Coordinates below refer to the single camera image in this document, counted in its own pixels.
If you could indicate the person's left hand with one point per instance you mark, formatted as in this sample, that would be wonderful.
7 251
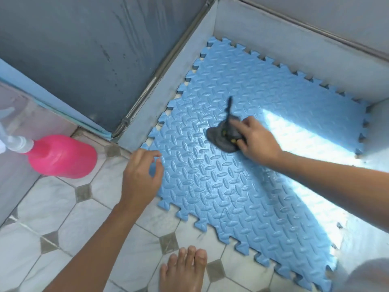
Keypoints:
135 182

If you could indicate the person's right hand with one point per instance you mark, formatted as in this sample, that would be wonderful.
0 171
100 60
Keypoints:
261 142

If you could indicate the person's left thumb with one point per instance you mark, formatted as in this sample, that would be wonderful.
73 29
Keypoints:
158 174

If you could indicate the person's right thumb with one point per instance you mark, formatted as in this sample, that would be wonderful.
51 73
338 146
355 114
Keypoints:
244 147

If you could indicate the dark grey cleaning cloth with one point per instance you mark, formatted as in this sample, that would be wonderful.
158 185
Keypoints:
223 138

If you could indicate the person's left forearm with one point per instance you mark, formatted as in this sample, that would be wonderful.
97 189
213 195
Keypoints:
94 249

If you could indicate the person's right forearm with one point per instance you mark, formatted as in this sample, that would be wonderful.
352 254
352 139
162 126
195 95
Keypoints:
334 188

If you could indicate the blue interlocking foam mat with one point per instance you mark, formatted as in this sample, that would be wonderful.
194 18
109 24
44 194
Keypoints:
243 194

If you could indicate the pink spray bottle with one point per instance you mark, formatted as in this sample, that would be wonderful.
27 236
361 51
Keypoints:
63 156

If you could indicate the person's left foot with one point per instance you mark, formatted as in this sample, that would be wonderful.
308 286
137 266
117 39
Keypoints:
184 273

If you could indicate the light blue edge strip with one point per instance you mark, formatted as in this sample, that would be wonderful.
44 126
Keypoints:
51 100

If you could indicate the metal pipe rail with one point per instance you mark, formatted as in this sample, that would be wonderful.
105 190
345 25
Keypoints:
158 75

